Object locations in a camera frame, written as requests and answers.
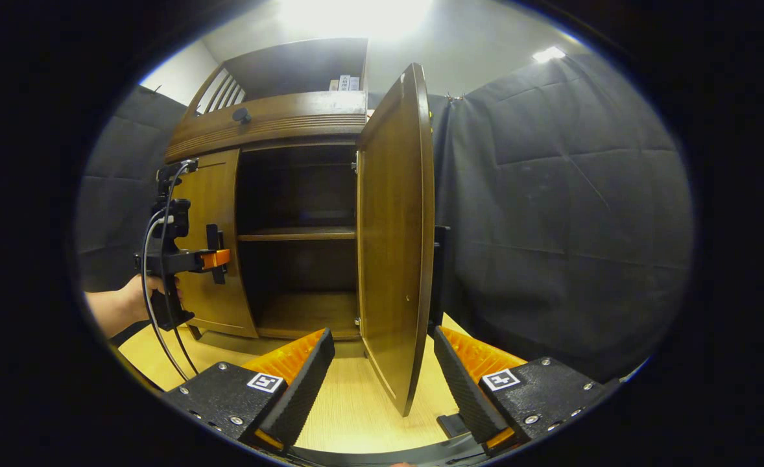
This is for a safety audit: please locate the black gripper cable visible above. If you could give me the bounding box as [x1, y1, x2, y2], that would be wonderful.
[159, 159, 200, 377]
[141, 208, 191, 382]

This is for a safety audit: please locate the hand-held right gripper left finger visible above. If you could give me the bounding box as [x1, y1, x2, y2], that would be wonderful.
[161, 328, 336, 455]

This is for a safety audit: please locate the large ceiling light panel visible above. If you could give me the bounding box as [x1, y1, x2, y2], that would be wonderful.
[278, 0, 435, 40]

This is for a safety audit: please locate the small black block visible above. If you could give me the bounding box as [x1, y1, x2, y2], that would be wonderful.
[437, 414, 470, 438]

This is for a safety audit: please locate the wooden double-door shoe cabinet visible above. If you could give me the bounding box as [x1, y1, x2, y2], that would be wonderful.
[165, 37, 370, 341]

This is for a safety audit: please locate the black backdrop cloth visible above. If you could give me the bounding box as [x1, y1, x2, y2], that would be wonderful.
[76, 52, 694, 383]

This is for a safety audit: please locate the wooden shoe cabinet door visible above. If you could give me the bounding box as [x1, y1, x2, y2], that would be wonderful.
[173, 149, 259, 339]
[356, 63, 451, 417]

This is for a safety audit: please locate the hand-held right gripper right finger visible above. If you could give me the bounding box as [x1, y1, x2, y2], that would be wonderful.
[434, 326, 610, 456]

